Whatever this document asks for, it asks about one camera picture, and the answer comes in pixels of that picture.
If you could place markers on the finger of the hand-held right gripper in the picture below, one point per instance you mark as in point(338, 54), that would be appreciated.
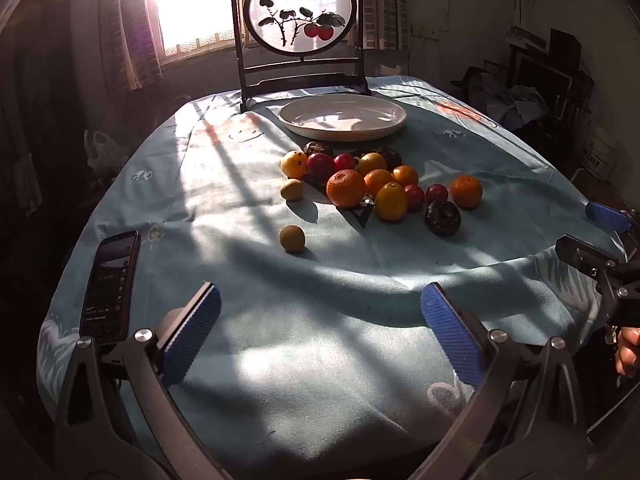
point(582, 255)
point(607, 217)

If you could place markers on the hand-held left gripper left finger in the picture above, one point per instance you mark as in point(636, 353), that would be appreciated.
point(192, 332)

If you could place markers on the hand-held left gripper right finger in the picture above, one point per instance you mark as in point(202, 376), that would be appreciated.
point(452, 332)

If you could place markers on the dark mangosteen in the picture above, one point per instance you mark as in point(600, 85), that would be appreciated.
point(443, 218)
point(391, 156)

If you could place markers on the large orange tangerine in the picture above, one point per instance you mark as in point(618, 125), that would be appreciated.
point(346, 189)
point(466, 192)

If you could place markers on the tan longan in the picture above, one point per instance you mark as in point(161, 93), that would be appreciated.
point(292, 239)
point(292, 190)

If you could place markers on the oval orange kumquat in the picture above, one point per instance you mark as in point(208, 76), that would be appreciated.
point(391, 203)

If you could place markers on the small orange tangerine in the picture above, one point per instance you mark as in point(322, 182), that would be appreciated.
point(405, 176)
point(378, 181)

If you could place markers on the yellow-orange citrus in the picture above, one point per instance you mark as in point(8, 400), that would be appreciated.
point(371, 163)

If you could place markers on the small red apple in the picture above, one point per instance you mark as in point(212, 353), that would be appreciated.
point(320, 166)

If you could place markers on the white round plate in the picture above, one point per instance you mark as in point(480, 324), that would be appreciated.
point(342, 117)

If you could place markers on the person's right hand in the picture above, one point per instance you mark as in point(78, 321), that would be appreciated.
point(629, 352)

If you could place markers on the white bucket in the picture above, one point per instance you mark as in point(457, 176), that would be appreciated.
point(600, 152)

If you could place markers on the black smartphone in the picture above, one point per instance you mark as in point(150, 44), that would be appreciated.
point(110, 290)

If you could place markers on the light blue printed tablecloth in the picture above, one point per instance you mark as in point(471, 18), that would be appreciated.
point(300, 310)

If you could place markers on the pile of clothes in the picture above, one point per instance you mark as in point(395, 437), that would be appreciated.
point(505, 100)

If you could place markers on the stack of dark frames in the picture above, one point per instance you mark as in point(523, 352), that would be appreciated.
point(555, 70)

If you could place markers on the small yellow apple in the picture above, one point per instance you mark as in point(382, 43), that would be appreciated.
point(294, 164)

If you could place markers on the white plastic bag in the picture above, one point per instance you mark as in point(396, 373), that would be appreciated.
point(102, 152)

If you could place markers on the dark mushroom on table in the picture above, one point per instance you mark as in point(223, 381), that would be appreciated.
point(318, 148)

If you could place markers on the round painted screen stand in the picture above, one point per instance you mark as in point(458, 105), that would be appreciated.
point(300, 75)

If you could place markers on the checked curtain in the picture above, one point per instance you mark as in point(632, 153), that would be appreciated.
point(132, 40)
point(385, 5)

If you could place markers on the bright window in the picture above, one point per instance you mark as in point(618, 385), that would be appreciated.
point(195, 10)

